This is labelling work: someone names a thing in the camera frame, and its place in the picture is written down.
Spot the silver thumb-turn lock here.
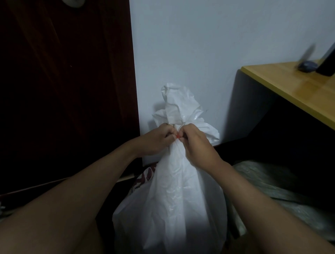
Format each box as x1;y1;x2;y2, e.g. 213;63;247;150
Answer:
61;0;85;8

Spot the person's left hand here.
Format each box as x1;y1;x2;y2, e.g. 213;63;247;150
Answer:
136;123;178;157

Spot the white bag with red print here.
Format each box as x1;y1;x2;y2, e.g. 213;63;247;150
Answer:
112;82;228;254

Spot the person's right hand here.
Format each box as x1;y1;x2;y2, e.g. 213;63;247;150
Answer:
179;123;225;173

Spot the small dark round case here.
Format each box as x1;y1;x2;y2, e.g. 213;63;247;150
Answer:
297;60;317;73

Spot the black cylindrical bottle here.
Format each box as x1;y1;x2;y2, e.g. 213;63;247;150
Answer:
315;42;335;77

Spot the grey woven sack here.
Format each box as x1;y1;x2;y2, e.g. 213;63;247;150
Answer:
230;159;335;242

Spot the dark brown wooden door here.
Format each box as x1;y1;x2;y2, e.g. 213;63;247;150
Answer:
104;0;141;168

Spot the person's left forearm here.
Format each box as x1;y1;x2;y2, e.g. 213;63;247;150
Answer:
0;140;142;254

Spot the yellow wooden desk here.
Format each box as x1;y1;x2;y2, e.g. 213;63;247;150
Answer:
240;59;335;130

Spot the person's right forearm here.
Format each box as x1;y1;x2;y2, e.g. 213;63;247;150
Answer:
209;161;335;254

